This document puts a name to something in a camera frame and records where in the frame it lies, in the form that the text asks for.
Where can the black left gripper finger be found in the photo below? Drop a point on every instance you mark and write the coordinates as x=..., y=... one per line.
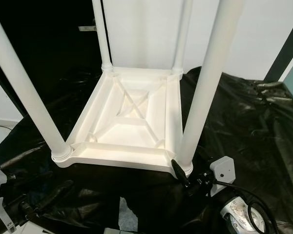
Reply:
x=54, y=197

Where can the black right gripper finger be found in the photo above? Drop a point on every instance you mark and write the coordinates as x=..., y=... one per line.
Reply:
x=180, y=173

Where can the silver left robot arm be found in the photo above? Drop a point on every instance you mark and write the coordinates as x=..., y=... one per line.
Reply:
x=22, y=228

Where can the wide grey tape piece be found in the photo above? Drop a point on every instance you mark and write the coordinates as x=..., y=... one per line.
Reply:
x=129, y=217

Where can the black plastic cover sheet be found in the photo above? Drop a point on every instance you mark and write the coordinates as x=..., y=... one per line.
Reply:
x=249, y=126

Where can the black door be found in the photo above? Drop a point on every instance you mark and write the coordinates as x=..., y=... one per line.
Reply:
x=49, y=39

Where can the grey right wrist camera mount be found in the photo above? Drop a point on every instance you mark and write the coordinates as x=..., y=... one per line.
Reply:
x=224, y=169

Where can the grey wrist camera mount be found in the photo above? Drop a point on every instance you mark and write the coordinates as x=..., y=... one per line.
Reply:
x=0, y=192
x=224, y=169

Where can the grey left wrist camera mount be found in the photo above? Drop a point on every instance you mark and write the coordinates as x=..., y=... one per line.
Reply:
x=0, y=192

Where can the black wall column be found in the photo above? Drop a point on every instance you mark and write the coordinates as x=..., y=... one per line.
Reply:
x=285, y=48

